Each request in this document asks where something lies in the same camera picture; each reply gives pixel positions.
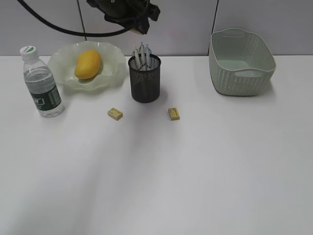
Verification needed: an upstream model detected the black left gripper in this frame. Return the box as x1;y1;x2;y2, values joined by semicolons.
97;0;160;35

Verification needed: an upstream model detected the yellow eraser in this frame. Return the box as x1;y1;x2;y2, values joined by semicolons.
130;28;142;35
168;107;180;121
107;107;123;120

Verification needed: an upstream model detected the beige white pen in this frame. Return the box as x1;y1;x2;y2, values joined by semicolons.
133;44;142;70

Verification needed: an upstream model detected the yellow mango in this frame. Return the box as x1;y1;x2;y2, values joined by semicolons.
74;50;101;80

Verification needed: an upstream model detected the clear water bottle green label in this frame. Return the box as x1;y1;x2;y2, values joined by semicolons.
20;46;65;118

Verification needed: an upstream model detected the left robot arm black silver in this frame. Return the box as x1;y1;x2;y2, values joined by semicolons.
87;0;160;35

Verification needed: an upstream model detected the black mesh pen holder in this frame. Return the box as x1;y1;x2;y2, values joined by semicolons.
128;54;161;103

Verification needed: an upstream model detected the pale green wavy plate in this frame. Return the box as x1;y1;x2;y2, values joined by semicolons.
47;41;127;92

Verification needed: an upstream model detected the pale green woven basket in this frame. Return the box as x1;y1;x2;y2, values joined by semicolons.
209;28;276;96

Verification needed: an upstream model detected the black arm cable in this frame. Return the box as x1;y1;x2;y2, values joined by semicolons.
16;0;137;38

